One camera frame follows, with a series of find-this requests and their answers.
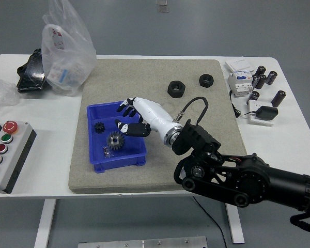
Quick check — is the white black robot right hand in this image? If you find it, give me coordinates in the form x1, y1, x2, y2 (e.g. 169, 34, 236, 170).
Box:
114, 97, 183, 138

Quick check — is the large grey metal gear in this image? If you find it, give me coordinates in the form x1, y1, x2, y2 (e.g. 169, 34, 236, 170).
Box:
106, 131, 126, 151

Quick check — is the large black hex nut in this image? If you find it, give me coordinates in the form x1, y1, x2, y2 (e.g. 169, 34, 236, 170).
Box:
167, 80, 186, 98

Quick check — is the blue plastic box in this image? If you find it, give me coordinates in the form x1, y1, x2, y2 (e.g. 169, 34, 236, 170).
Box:
86, 101, 147, 173

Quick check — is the small black hex nut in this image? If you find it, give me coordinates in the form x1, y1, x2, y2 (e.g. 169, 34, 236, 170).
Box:
198, 73, 214, 87

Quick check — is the grey push-button control box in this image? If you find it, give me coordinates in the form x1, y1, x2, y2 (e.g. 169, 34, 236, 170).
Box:
0, 120, 38, 194

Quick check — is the grey-brown mat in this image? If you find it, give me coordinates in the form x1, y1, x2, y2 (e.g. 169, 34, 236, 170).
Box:
68, 58, 248, 194

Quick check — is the white circuit breaker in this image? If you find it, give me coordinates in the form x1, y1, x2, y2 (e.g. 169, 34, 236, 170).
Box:
227, 71, 254, 98

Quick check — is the white socket plate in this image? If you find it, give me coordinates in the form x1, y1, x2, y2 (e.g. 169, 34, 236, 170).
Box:
247, 100, 275, 127

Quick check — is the metal floor socket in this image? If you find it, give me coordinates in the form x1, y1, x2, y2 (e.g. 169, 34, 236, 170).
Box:
156, 0, 170, 14

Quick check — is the large translucent plastic bag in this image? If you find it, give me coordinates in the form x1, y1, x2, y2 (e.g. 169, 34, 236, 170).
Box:
40, 0, 97, 98

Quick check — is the black power adapter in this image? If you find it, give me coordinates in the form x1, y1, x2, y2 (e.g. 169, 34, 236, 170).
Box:
256, 106, 278, 121

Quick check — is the black wrapped part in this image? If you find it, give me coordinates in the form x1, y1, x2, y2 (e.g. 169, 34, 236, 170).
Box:
16, 48, 52, 94

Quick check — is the white table leg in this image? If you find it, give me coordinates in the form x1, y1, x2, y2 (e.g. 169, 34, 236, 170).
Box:
224, 203, 246, 244
33, 198, 57, 248

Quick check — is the red emergency stop button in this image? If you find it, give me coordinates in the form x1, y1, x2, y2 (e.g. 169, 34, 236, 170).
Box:
2, 120, 19, 134

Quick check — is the green push button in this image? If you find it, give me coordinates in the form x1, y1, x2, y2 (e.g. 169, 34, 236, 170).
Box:
0, 133, 14, 144

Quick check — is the crumpled clear plastic wrap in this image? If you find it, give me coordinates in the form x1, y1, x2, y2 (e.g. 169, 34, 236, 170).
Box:
0, 79, 21, 113

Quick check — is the thin black adapter cord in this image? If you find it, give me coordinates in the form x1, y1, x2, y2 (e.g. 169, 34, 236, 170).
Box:
229, 90, 258, 119

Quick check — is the white flat switch panel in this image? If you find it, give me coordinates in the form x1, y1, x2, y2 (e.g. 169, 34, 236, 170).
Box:
224, 58, 254, 74

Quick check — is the black floor cable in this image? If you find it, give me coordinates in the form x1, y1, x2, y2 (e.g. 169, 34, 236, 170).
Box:
192, 196, 228, 248

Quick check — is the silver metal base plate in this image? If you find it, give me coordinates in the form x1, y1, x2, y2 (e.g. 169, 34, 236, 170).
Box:
77, 236, 208, 248

